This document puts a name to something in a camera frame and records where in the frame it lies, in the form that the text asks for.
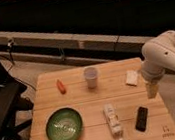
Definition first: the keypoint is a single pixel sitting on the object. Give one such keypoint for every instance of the yellow foam-tipped end effector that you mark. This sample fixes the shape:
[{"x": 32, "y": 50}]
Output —
[{"x": 152, "y": 89}]

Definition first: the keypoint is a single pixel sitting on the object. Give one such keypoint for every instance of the green ceramic bowl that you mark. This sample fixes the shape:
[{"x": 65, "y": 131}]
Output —
[{"x": 64, "y": 124}]

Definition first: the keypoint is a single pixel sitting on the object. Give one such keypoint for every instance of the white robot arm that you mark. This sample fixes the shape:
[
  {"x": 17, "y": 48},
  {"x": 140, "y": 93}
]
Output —
[{"x": 159, "y": 55}]

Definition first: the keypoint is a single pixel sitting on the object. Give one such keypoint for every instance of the white sponge piece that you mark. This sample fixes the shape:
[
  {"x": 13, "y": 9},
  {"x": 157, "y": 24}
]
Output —
[{"x": 131, "y": 78}]

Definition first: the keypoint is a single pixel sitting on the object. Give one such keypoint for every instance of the black remote control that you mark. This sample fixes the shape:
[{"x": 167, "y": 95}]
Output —
[{"x": 141, "y": 119}]

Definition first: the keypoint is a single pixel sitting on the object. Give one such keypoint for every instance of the white plastic bottle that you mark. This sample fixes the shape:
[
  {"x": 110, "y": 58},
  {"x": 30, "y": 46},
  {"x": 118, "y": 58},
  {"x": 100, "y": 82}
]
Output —
[{"x": 112, "y": 120}]

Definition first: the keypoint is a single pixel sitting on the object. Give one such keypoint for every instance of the orange carrot toy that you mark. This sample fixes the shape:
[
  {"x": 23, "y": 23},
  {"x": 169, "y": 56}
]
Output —
[{"x": 61, "y": 87}]

